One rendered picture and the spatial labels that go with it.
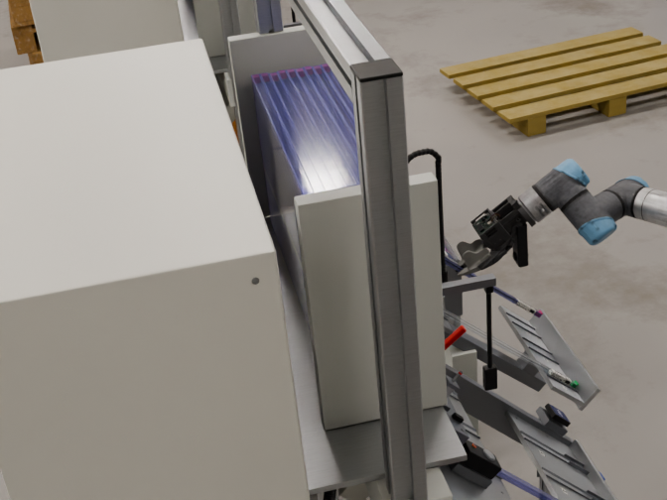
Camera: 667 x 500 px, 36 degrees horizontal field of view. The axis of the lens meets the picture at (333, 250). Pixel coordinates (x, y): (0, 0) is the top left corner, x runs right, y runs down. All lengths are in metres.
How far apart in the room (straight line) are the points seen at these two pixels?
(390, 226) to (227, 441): 0.31
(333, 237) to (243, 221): 0.12
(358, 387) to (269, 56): 0.63
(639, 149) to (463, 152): 0.85
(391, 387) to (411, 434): 0.07
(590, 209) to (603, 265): 1.93
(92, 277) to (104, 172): 0.24
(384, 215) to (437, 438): 0.39
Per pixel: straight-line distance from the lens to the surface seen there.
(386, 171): 0.98
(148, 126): 1.36
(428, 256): 1.20
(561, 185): 2.36
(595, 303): 4.04
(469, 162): 5.10
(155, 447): 1.15
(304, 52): 1.69
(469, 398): 2.11
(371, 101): 0.94
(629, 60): 6.00
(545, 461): 2.09
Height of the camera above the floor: 2.23
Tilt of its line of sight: 30 degrees down
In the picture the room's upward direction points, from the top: 6 degrees counter-clockwise
